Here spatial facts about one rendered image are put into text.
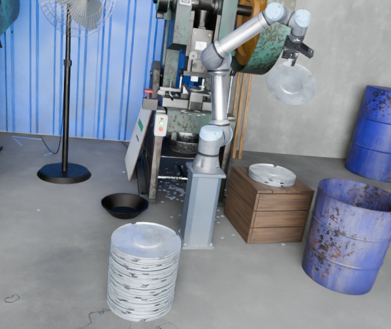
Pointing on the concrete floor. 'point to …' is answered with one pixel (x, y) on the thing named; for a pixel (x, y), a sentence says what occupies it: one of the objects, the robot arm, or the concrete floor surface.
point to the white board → (137, 140)
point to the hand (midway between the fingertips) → (292, 66)
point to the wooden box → (267, 209)
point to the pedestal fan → (87, 15)
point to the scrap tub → (349, 234)
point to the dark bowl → (125, 205)
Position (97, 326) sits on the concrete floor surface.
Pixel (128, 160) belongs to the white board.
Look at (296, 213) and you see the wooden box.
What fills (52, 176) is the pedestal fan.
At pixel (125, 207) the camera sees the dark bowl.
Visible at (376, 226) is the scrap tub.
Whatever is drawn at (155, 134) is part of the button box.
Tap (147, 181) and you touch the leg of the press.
